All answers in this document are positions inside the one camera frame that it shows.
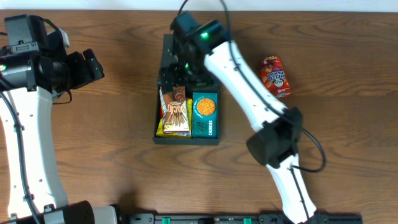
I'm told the black gift box with lid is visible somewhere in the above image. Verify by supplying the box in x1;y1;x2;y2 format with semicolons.
152;34;220;146

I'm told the brown Pocky box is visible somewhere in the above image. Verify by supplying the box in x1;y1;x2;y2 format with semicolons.
162;86;190;134

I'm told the teal Chunkies cookie box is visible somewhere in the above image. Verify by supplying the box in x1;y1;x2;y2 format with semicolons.
192;92;218;139

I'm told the yellow Hacks candy bag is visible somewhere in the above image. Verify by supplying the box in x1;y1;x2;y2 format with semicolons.
155;98;193;139

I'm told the red Hello Panda box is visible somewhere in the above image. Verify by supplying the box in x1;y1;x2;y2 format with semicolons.
260;56;292;98

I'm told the red Hacks candy bag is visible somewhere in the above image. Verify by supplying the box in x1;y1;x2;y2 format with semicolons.
159;87;164;118

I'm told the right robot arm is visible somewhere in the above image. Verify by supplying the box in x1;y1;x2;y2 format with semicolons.
170;12;317;223

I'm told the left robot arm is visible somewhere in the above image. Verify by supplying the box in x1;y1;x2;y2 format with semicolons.
1;14;119;223

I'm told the black mounting rail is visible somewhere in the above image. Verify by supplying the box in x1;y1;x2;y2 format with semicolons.
126;213;363;224

